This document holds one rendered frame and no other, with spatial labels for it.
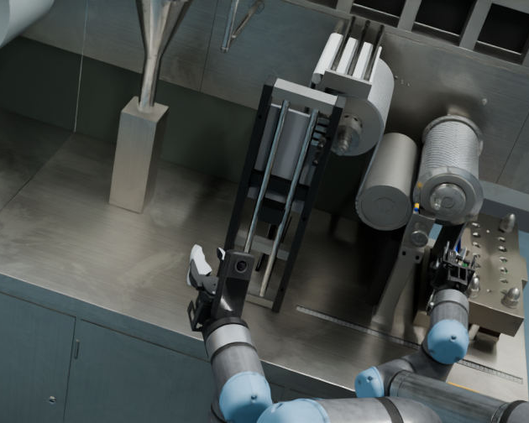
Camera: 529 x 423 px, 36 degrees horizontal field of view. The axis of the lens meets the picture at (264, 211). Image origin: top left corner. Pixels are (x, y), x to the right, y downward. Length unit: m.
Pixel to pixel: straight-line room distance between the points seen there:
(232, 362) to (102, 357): 0.74
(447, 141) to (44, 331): 1.02
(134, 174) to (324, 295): 0.55
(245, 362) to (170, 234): 0.83
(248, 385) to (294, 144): 0.62
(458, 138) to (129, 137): 0.76
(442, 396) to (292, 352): 0.42
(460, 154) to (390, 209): 0.20
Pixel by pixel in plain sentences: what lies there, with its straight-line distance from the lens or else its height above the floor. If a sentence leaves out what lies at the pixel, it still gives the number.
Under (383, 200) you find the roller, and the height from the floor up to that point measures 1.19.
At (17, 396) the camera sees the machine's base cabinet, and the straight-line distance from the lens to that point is 2.14.
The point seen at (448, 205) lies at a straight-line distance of 1.76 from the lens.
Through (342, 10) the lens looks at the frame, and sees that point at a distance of 1.98.
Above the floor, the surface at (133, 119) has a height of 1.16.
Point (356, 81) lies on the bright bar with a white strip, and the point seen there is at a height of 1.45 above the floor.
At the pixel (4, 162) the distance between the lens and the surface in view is 1.94.
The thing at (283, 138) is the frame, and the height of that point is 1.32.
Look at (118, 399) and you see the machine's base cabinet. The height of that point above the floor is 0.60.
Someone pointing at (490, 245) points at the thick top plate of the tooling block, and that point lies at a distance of 2.10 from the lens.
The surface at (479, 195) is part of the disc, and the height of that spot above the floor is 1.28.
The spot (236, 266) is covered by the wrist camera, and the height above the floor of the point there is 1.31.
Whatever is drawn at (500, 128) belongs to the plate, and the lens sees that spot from 2.06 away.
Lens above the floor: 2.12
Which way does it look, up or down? 34 degrees down
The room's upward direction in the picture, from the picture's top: 15 degrees clockwise
